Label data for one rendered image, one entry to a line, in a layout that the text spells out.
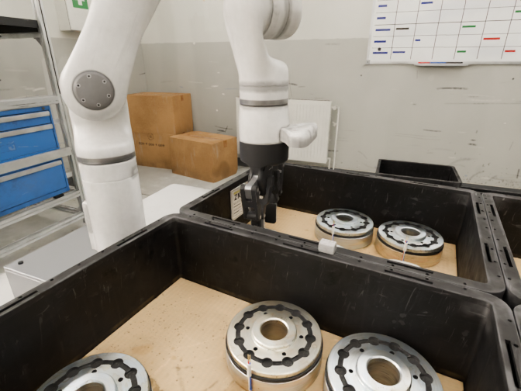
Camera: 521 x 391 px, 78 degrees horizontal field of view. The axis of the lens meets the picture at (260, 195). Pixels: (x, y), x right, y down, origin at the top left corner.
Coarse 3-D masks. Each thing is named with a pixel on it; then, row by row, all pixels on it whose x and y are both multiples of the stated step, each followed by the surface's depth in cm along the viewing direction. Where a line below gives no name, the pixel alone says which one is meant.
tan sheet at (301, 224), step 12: (288, 216) 67; (300, 216) 67; (312, 216) 67; (276, 228) 63; (288, 228) 63; (300, 228) 63; (312, 228) 63; (372, 240) 58; (372, 252) 55; (444, 252) 55; (444, 264) 52; (456, 264) 52
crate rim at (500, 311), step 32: (160, 224) 43; (192, 224) 44; (224, 224) 43; (96, 256) 36; (320, 256) 36; (448, 288) 31; (0, 320) 27; (512, 320) 27; (512, 352) 24; (512, 384) 22
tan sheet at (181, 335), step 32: (192, 288) 46; (128, 320) 40; (160, 320) 40; (192, 320) 40; (224, 320) 40; (96, 352) 36; (128, 352) 36; (160, 352) 36; (192, 352) 36; (224, 352) 36; (160, 384) 32; (192, 384) 32; (224, 384) 32; (320, 384) 32; (448, 384) 32
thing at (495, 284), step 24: (312, 168) 65; (216, 192) 53; (456, 192) 54; (216, 216) 45; (480, 216) 45; (288, 240) 39; (312, 240) 39; (480, 240) 39; (384, 264) 34; (480, 288) 31; (504, 288) 31
